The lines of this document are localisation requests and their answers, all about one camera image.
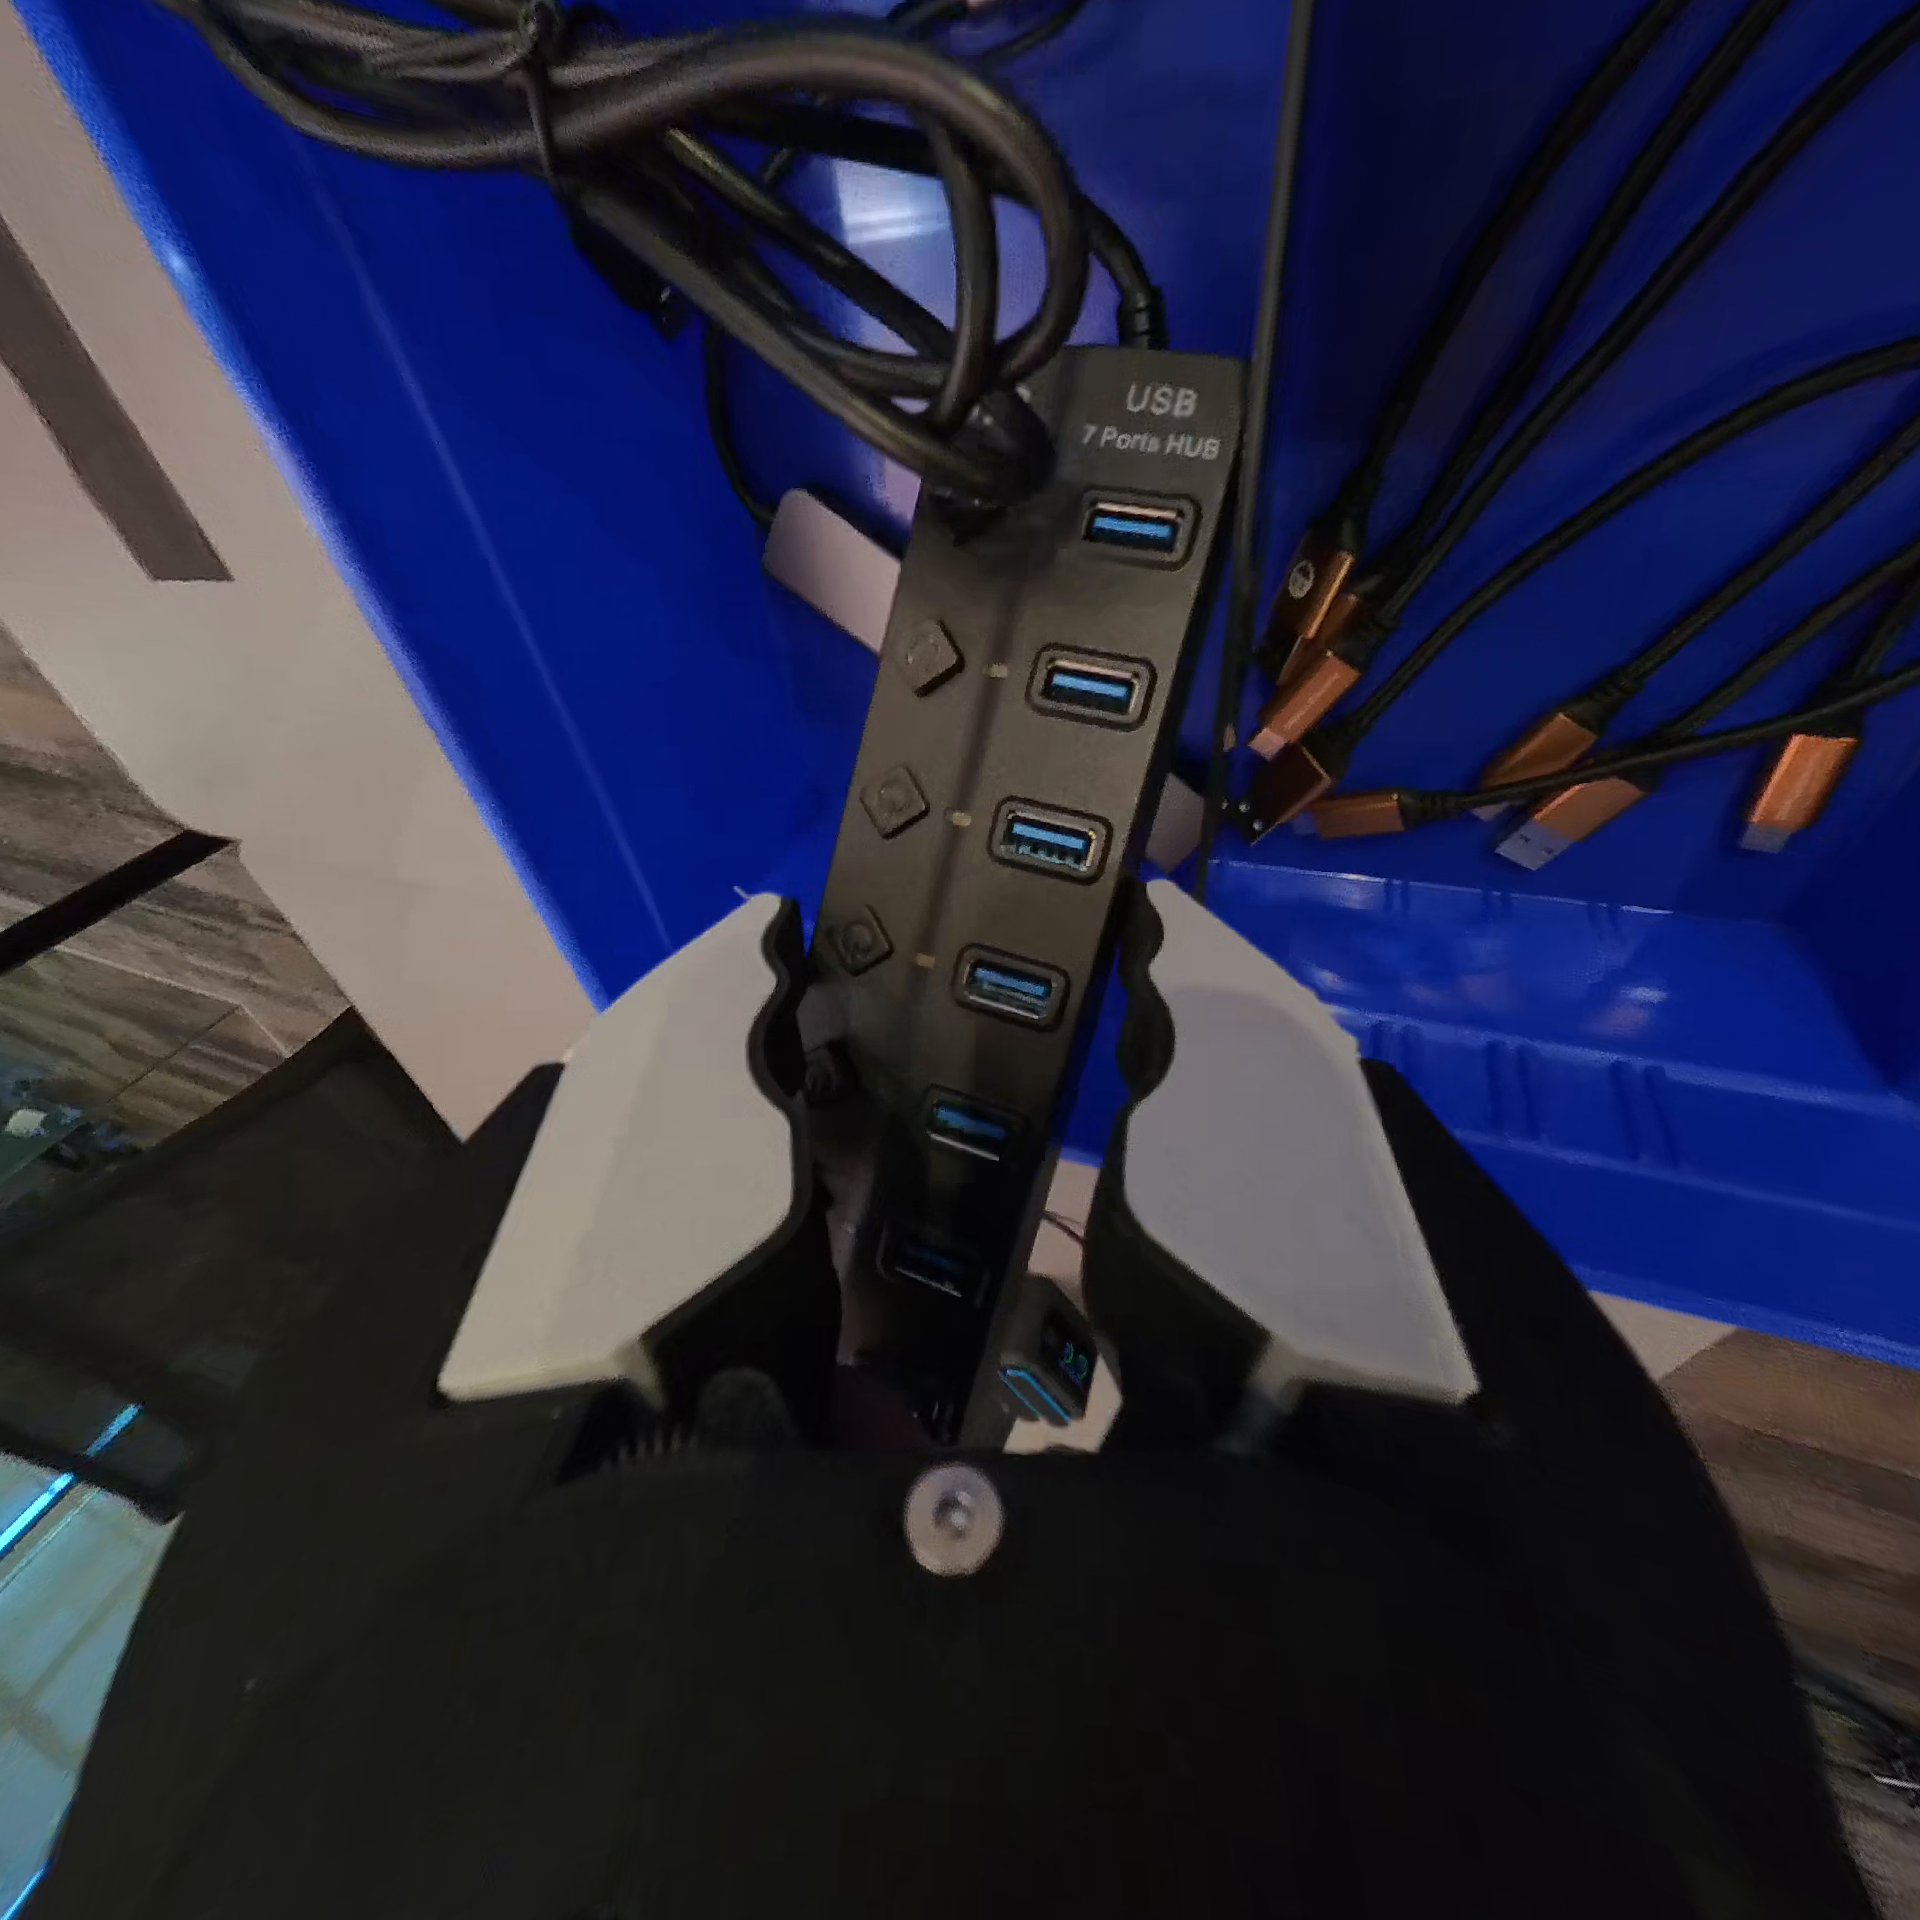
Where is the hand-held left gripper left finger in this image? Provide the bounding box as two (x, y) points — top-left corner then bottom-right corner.
(433, 891), (841, 1404)

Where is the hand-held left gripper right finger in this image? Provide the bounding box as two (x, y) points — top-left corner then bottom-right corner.
(1082, 879), (1481, 1408)

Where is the black usb hub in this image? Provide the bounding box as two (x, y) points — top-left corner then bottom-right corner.
(808, 345), (1255, 1453)

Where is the pile of usb cables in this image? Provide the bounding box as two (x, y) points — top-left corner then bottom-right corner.
(1198, 0), (1920, 879)

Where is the blue plastic bin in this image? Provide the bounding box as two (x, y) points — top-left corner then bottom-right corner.
(29, 0), (1920, 1337)

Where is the black hub power cable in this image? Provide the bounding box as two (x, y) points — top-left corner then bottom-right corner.
(150, 0), (1173, 541)

